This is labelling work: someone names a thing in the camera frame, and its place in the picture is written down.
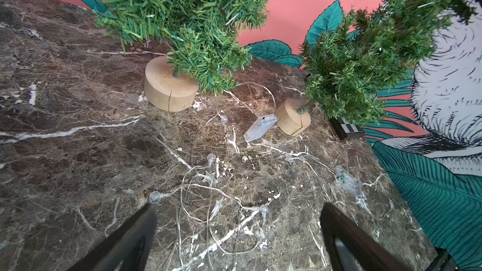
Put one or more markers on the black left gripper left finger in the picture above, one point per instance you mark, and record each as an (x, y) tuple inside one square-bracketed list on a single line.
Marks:
[(127, 248)]

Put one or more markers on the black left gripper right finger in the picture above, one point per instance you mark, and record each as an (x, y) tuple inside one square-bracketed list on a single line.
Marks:
[(349, 247)]

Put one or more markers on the clear battery box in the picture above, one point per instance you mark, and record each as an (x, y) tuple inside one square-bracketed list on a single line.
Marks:
[(259, 128)]

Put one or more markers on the small tree wooden base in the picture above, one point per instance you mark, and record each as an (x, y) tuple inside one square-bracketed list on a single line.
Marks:
[(289, 120)]

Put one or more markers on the large tree wooden base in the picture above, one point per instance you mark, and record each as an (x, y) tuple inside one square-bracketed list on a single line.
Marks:
[(164, 90)]

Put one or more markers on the small green christmas tree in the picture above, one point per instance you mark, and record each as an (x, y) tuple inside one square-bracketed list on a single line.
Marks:
[(373, 50)]

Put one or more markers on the large green christmas tree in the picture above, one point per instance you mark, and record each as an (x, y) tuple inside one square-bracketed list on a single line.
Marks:
[(203, 34)]

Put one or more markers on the black white chessboard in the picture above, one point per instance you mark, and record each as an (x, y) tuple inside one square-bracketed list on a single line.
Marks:
[(344, 130)]

